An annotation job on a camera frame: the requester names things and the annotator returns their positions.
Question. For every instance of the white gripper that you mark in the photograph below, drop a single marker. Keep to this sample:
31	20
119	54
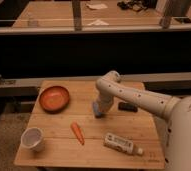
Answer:
105	102

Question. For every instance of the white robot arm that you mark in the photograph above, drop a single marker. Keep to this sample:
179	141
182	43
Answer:
175	111

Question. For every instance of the small black box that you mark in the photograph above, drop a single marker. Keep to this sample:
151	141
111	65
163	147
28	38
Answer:
127	107

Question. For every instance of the white plastic bottle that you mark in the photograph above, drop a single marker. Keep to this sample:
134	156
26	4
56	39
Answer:
122	144

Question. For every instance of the orange carrot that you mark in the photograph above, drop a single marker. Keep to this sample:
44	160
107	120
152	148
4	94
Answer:
77	132

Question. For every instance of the white folded paper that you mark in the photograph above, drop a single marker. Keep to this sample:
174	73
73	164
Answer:
98	22

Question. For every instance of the white paper cup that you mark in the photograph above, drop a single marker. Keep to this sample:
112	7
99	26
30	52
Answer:
32	139

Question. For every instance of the white paper sheet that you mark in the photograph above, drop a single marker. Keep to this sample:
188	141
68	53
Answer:
96	6

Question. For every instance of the clear plastic cup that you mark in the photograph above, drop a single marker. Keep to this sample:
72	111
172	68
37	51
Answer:
32	22

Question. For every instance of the metal rail post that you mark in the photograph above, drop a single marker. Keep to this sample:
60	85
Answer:
76	6

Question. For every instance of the grey metal post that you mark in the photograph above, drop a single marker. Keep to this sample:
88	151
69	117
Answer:
167	14

